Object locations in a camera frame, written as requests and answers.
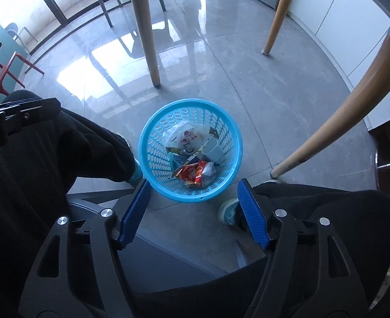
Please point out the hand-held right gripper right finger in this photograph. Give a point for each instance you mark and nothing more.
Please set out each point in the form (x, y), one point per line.
(251, 212)

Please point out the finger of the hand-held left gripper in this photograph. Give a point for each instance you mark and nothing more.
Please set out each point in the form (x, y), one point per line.
(35, 114)
(12, 105)

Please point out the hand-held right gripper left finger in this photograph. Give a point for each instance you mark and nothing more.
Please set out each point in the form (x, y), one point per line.
(137, 212)

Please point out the blue plastic basket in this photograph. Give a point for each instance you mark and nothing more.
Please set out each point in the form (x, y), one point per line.
(155, 172)

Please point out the white paper cup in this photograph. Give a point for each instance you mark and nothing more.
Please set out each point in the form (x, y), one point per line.
(214, 149)

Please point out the person's right shoe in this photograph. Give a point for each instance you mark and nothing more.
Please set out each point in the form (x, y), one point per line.
(228, 213)

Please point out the person's shoe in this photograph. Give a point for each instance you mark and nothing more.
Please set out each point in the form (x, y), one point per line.
(228, 213)
(137, 174)

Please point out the person's left shoe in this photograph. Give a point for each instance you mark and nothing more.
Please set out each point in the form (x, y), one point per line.
(137, 174)

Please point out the person's left leg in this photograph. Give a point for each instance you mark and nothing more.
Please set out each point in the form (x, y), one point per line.
(65, 155)

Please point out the person's leg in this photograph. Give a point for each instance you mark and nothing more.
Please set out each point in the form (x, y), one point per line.
(65, 155)
(331, 202)

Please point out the grey office chair seat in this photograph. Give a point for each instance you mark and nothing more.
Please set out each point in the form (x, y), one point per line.
(181, 251)

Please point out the grey metal chair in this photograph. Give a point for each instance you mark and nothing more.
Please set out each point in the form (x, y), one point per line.
(19, 34)

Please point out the blue and yellow wrapper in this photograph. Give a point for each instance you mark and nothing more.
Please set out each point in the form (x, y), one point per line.
(183, 155)

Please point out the person's right leg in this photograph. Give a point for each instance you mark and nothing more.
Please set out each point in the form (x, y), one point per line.
(331, 202)

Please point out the printed clear plastic bag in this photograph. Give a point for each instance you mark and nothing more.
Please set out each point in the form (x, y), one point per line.
(185, 137)

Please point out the white table with wooden legs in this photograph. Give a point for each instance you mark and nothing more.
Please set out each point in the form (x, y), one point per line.
(148, 39)

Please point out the white kitchen cabinet counter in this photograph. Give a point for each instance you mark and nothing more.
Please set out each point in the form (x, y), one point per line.
(341, 23)

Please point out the black window frame post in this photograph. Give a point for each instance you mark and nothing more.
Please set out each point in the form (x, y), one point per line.
(50, 0)

